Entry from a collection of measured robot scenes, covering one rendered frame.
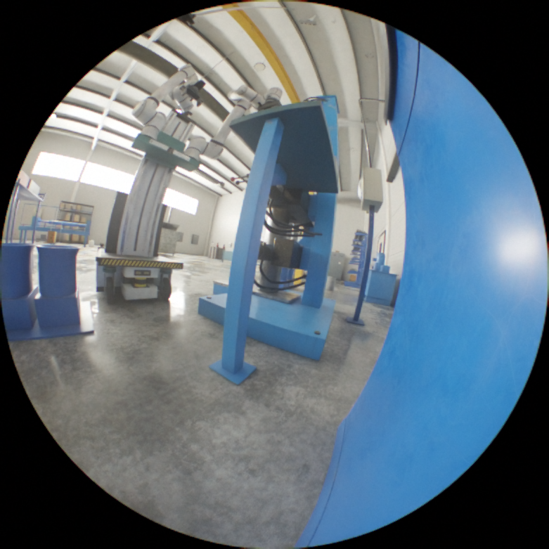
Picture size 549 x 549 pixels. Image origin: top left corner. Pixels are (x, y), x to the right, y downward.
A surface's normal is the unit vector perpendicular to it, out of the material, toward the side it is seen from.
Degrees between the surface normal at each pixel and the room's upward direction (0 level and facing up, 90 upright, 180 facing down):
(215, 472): 0
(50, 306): 90
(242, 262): 90
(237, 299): 90
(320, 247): 90
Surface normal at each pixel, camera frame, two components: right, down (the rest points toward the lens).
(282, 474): 0.16, -0.98
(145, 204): 0.87, 0.18
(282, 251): -0.40, 0.00
